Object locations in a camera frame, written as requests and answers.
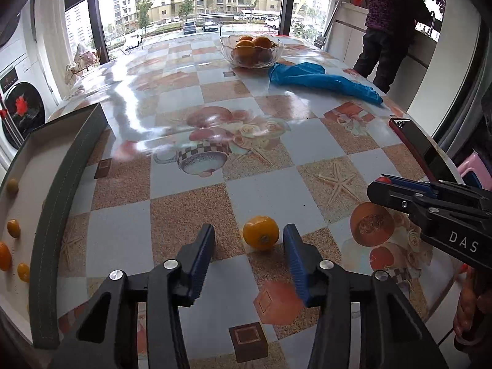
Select small yellow orange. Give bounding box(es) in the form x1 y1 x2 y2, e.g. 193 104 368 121
242 216 279 251
17 262 30 283
7 219 21 238

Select large orange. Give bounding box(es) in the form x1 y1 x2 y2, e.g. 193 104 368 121
0 242 12 272

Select oranges in bowl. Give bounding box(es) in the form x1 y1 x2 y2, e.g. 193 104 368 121
231 36 278 68

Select person in dark clothes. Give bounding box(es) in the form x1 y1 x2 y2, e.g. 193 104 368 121
354 0 432 93

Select brown longan fruit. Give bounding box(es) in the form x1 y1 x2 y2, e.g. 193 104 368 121
6 178 19 196

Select smartphone in red case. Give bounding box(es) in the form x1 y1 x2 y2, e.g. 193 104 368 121
389 118 455 182

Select small red tomato far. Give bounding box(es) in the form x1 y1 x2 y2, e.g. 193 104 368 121
376 176 392 184

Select grey cardboard tray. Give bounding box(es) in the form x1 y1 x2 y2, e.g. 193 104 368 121
1 104 108 349

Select glass fruit bowl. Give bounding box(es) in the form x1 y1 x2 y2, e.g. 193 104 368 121
219 35 284 69

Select blue rubber gloves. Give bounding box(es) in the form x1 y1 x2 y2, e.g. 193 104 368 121
268 62 383 105

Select white washing machine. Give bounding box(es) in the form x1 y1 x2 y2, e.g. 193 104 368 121
1 34 58 171

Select white cabinet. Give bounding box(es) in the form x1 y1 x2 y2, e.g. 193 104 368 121
327 2 437 108

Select shoe rack with shoes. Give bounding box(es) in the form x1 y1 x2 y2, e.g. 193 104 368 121
64 44 100 86

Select red handled broom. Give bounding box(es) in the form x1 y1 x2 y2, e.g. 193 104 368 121
0 97 24 149

